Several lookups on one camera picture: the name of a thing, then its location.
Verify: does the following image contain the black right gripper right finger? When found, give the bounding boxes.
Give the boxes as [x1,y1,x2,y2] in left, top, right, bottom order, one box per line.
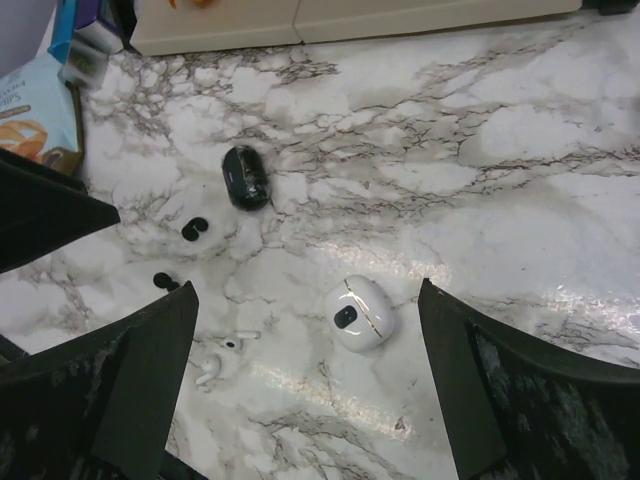
[418,280,639,479]

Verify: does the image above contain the black earbud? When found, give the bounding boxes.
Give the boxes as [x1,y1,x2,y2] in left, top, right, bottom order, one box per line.
[181,217,209,242]
[153,272,180,292]

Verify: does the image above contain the cassava chips bag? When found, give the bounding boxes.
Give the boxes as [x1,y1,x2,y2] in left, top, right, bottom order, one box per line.
[1,53,85,176]

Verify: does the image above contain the beige three-tier shelf rack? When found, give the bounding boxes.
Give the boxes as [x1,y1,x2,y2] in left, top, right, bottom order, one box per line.
[131,0,582,56]

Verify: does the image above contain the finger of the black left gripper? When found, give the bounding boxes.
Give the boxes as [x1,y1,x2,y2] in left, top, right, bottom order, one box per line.
[0,149,120,272]

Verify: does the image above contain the white earbud charging case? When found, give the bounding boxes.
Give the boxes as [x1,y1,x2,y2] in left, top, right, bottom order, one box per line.
[324,275,398,353]

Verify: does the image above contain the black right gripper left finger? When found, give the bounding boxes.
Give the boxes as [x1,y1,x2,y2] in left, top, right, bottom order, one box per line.
[1,283,199,479]

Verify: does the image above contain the blue tube box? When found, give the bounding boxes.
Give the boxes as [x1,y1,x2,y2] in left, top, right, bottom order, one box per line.
[48,0,91,68]

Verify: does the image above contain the black earbud charging case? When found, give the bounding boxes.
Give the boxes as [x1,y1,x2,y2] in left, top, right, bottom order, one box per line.
[222,145,271,212]

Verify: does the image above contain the white earbud upper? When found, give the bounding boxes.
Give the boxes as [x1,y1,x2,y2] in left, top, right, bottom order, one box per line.
[221,331,261,351]

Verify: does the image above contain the white earbud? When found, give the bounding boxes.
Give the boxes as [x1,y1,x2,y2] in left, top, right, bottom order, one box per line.
[221,331,261,351]
[195,354,222,386]

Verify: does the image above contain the white earbud lower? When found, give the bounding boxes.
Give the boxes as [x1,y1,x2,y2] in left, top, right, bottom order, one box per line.
[195,354,222,386]

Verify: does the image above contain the purple tube box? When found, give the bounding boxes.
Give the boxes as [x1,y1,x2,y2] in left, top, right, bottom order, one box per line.
[74,0,121,44]

